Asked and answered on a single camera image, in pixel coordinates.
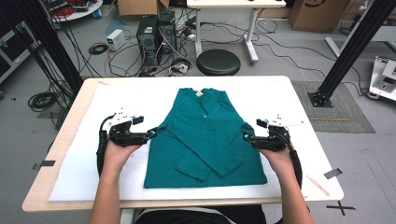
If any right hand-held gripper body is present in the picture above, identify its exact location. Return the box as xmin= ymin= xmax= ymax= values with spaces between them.
xmin=251 ymin=113 xmax=304 ymax=152

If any small cardboard box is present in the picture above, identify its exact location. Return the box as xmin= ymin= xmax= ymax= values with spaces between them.
xmin=117 ymin=0 xmax=171 ymax=17

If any black aluminium column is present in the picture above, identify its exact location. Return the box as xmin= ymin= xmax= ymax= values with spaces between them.
xmin=0 ymin=0 xmax=85 ymax=94
xmin=306 ymin=0 xmax=396 ymax=108

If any large cardboard box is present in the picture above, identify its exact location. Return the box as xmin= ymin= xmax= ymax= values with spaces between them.
xmin=288 ymin=0 xmax=351 ymax=34

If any long black floor cable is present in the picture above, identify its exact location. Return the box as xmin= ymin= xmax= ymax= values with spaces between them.
xmin=199 ymin=19 xmax=331 ymax=80

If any person's right hand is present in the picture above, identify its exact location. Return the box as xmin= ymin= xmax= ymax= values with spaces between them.
xmin=260 ymin=145 xmax=296 ymax=180

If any grey floor mat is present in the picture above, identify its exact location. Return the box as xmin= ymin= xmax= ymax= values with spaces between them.
xmin=290 ymin=80 xmax=376 ymax=134

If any right hand-held gripper black cable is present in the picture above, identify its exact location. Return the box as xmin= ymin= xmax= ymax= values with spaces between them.
xmin=289 ymin=148 xmax=304 ymax=189

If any round white table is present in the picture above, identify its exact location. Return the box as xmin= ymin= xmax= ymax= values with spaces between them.
xmin=46 ymin=0 xmax=104 ymax=23

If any black tape piece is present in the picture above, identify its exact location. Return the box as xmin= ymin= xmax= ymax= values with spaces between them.
xmin=323 ymin=167 xmax=343 ymax=180
xmin=32 ymin=160 xmax=57 ymax=171

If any white foam mat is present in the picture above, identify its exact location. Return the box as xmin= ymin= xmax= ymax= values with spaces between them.
xmin=49 ymin=81 xmax=310 ymax=203

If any white flat device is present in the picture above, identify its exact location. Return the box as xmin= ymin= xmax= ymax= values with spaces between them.
xmin=369 ymin=55 xmax=396 ymax=103

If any person's left hand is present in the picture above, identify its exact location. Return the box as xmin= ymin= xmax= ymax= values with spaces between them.
xmin=102 ymin=141 xmax=141 ymax=179

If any tangle of computer cables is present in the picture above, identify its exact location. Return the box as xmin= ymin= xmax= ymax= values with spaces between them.
xmin=105 ymin=18 xmax=200 ymax=78

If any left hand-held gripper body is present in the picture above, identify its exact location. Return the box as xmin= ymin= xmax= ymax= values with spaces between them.
xmin=106 ymin=107 xmax=150 ymax=147

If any black computer tower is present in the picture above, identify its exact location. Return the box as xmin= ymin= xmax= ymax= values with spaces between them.
xmin=158 ymin=11 xmax=177 ymax=54
xmin=135 ymin=14 xmax=160 ymax=65

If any black round stool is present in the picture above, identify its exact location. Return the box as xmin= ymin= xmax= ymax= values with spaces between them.
xmin=195 ymin=49 xmax=242 ymax=77

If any small coil of black cable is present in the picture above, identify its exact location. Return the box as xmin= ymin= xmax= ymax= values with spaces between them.
xmin=88 ymin=42 xmax=109 ymax=56

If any left hand-held gripper black cable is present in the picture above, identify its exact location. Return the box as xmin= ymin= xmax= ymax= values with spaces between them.
xmin=95 ymin=114 xmax=117 ymax=177

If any red cable coil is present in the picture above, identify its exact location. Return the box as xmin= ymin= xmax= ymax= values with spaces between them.
xmin=50 ymin=5 xmax=76 ymax=19

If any person's dark clothing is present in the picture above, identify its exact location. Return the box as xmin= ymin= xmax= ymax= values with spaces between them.
xmin=133 ymin=206 xmax=268 ymax=224

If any teal long-sleeved shirt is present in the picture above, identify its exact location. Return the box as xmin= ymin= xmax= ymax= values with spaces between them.
xmin=143 ymin=87 xmax=269 ymax=189

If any small white box device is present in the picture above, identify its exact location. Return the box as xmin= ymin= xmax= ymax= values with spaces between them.
xmin=106 ymin=28 xmax=126 ymax=51

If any hand-held gripper black cable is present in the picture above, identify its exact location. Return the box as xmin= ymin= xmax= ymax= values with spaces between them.
xmin=95 ymin=114 xmax=117 ymax=177
xmin=289 ymin=148 xmax=304 ymax=189

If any white desk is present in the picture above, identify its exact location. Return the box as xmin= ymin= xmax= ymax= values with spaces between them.
xmin=186 ymin=0 xmax=287 ymax=66

